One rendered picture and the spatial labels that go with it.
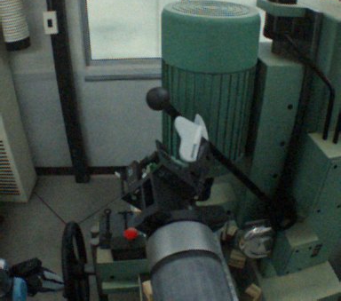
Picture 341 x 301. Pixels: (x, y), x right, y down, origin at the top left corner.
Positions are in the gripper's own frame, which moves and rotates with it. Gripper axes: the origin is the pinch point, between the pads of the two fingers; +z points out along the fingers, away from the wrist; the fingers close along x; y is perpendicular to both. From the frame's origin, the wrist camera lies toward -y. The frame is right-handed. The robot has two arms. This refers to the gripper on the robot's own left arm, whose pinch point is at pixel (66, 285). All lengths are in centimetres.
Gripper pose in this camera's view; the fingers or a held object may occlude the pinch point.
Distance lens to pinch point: 111.0
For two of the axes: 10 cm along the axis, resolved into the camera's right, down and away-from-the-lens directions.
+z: 8.6, 3.6, 3.7
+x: 1.5, 5.1, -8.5
